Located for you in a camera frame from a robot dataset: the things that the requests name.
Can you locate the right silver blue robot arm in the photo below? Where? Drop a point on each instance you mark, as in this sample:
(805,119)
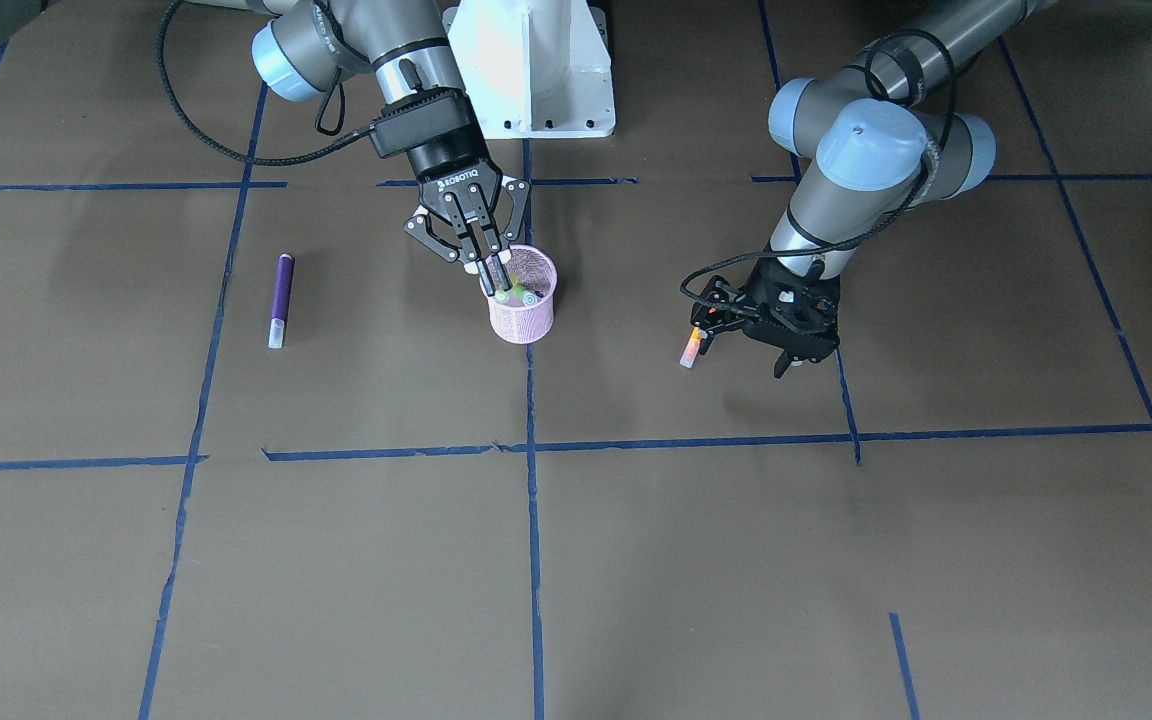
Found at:
(310,48)

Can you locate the orange highlighter pen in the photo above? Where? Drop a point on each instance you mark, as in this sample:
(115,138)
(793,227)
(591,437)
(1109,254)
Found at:
(692,349)

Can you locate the pink mesh pen holder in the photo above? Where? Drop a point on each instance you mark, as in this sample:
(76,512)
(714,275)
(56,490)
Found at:
(525,312)

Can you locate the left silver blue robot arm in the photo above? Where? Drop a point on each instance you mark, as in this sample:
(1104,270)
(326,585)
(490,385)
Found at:
(871,157)

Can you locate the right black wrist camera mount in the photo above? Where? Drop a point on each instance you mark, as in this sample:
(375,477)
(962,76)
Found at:
(420,118)

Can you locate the white camera pole with base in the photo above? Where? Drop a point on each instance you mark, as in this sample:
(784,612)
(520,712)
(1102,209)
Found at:
(536,69)

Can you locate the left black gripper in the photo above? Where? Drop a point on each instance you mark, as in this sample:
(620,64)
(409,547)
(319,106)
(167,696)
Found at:
(723,309)

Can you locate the purple highlighter pen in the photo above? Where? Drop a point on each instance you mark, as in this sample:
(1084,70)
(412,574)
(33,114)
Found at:
(280,301)

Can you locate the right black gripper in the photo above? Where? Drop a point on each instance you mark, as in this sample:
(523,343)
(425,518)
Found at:
(448,162)

